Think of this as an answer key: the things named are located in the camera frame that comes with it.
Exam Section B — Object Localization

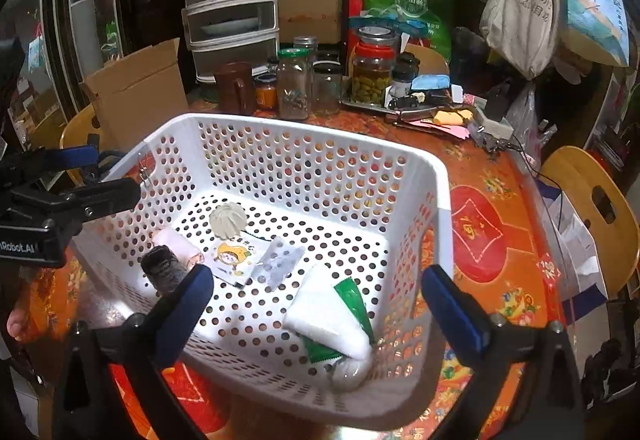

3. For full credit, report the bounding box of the clear plastic bag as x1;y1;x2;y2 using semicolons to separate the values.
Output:
505;82;543;155
250;237;306;289

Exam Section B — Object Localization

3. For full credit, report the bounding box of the wooden chair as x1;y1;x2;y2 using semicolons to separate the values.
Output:
540;146;640;301
60;104;108;185

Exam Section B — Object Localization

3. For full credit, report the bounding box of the white cotton ball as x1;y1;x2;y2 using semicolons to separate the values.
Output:
330;355;371;391

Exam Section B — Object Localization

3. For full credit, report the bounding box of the grey ridged soft ball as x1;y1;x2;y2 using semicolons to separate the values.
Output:
209;202;248;241

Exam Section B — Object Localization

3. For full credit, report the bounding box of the cream tote bag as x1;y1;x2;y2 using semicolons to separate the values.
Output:
480;0;561;80

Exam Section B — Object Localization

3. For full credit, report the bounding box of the white perforated plastic basket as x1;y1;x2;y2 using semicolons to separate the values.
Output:
70;112;453;432

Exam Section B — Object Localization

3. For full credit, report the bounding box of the small orange jar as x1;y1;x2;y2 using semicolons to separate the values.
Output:
254;74;278;111

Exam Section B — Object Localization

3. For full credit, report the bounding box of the metal lid glass jar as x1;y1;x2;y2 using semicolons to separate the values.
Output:
292;36;319;65

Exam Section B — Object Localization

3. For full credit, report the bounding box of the cartoon printed white packet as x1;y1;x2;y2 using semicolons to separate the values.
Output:
206;240;263;289

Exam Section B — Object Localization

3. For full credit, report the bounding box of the green foil packet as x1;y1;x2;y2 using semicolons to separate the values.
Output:
302;277;376;363

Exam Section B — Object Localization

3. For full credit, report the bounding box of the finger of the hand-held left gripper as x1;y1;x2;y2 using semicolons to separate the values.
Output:
10;179;142;235
0;146;101;193

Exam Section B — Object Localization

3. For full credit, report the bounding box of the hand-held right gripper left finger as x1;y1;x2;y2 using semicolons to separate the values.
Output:
52;264;236;440

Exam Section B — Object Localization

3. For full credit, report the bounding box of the brown mug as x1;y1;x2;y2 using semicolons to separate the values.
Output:
214;61;258;117

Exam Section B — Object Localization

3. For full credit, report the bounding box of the yellow sponge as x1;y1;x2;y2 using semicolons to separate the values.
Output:
432;107;473;127

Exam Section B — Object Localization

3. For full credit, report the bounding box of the closed cardboard box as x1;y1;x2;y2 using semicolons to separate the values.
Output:
277;0;343;45

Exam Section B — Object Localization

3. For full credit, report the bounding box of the blue folded cloth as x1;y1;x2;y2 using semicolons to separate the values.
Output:
410;74;451;93

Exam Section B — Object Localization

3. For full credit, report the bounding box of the pink towel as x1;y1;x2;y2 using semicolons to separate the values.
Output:
152;227;206;271

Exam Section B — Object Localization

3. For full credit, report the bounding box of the hanging clear plastic bag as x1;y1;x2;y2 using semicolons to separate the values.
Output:
505;82;543;155

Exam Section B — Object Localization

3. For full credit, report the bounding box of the green lid glass jar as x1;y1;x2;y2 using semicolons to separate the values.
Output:
276;48;313;121

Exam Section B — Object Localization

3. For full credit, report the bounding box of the open cardboard box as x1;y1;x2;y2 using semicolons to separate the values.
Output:
82;37;188;153

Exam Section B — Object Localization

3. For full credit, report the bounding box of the large pickle jar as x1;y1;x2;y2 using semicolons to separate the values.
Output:
351;26;401;106

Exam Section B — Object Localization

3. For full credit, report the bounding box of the person's left hand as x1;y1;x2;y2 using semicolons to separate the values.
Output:
7;295;33;342

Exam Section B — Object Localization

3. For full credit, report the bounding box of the black lid glass jar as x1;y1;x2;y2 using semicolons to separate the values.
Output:
312;61;343;117

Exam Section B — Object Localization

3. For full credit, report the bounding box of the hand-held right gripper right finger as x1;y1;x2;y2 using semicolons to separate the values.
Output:
422;264;586;440

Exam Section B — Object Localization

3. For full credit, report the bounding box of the black cloth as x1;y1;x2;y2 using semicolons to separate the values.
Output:
141;245;193;295

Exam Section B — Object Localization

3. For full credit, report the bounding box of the white paper bag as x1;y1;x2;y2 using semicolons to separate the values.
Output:
537;180;608;321

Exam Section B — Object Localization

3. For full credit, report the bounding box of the white cloth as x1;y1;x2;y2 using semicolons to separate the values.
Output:
282;265;373;361

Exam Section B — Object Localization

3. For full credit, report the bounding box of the green shopping bag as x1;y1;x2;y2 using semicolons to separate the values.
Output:
362;0;453;65

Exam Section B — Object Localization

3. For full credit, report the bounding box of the red printed tablecloth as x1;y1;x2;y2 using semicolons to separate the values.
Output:
20;94;568;440

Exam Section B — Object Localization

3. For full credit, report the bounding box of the small black lid bottle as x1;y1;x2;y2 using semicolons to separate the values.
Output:
390;52;421;100

